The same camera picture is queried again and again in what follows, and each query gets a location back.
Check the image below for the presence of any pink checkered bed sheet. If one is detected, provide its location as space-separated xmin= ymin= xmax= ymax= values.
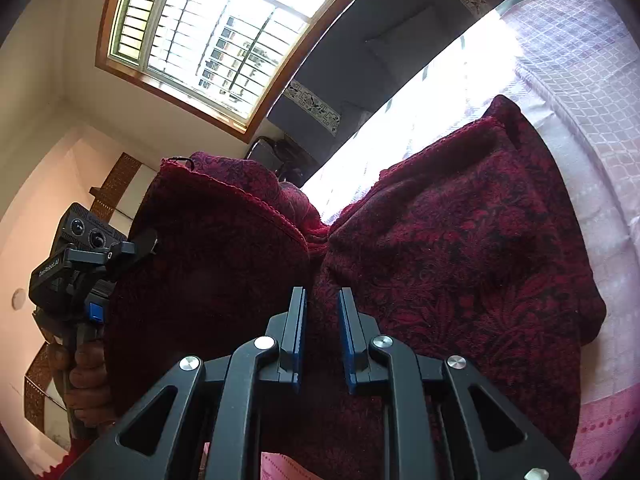
xmin=260 ymin=0 xmax=640 ymax=480

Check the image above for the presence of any grey padded headboard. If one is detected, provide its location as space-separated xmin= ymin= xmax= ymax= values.
xmin=267 ymin=0 xmax=506 ymax=136

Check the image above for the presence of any person's left hand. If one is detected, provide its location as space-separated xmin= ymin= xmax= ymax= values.
xmin=67 ymin=340 xmax=113 ymax=428

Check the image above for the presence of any maroon floral knit sweater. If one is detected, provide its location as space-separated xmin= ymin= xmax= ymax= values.
xmin=102 ymin=95 xmax=608 ymax=480

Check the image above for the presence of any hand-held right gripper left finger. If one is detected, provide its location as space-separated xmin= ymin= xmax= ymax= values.
xmin=60 ymin=287 xmax=307 ymax=480

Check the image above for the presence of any wooden framed window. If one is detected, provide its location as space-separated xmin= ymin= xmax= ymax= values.
xmin=95 ymin=0 xmax=401 ymax=143

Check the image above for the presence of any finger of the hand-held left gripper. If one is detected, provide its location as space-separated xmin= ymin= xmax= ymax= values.
xmin=112 ymin=229 xmax=159 ymax=275

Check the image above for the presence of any wooden lattice ceiling trim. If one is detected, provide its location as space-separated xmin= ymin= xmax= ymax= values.
xmin=90 ymin=152 xmax=143 ymax=221
xmin=22 ymin=345 xmax=66 ymax=431

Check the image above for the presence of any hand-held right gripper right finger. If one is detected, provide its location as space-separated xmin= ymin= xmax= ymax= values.
xmin=340 ymin=289 xmax=581 ymax=480

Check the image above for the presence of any large grey pillow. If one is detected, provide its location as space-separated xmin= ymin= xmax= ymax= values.
xmin=364 ymin=5 xmax=441 ymax=61

